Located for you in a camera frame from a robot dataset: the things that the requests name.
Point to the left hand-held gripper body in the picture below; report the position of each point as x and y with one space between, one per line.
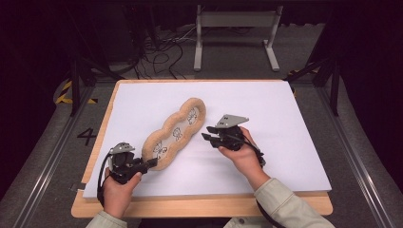
122 163

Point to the person's pale jacket front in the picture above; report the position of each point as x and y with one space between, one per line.
244 222

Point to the person's left hand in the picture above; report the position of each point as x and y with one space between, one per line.
118 196

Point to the white table sheet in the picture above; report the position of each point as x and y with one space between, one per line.
272 126

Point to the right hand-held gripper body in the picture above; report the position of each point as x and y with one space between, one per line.
229 136

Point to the grey tape piece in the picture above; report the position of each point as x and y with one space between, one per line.
77 186

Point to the white metal stand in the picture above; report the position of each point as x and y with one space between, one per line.
236 20

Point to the person's right hand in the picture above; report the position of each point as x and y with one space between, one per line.
245 158

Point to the tan plush three-lobed cushion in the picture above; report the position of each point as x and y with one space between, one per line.
171 136

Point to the metal floor rail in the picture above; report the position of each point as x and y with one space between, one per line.
47 167
358 164

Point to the black metal stand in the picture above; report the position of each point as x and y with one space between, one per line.
332 82
76 85

